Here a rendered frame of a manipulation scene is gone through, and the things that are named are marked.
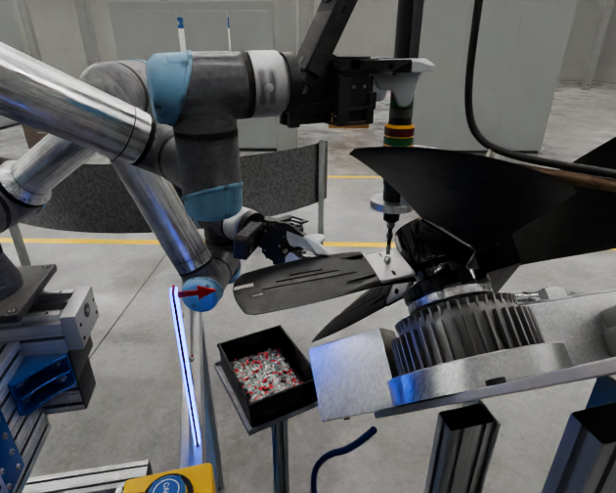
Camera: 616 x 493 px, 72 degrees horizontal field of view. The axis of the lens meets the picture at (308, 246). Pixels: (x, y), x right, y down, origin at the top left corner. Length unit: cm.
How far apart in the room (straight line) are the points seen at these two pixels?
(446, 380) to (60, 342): 83
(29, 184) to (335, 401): 78
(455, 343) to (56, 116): 58
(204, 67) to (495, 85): 660
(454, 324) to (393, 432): 144
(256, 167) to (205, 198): 201
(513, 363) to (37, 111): 65
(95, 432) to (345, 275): 170
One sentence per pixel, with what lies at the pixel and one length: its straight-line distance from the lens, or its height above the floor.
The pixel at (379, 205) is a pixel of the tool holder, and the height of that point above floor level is 130.
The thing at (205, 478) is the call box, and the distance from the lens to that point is 57.
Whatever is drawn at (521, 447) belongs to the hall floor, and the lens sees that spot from 215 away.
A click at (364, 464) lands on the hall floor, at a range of 192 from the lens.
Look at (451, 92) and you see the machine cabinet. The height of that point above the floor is 89.
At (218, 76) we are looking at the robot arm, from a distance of 50.
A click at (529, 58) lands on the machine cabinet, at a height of 134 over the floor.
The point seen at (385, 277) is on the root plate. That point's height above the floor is 119.
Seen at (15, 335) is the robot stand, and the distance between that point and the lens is 112.
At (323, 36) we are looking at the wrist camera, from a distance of 55.
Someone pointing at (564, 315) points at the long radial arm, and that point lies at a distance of 82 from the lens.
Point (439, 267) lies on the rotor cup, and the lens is 72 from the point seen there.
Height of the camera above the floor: 153
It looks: 26 degrees down
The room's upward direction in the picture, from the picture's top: straight up
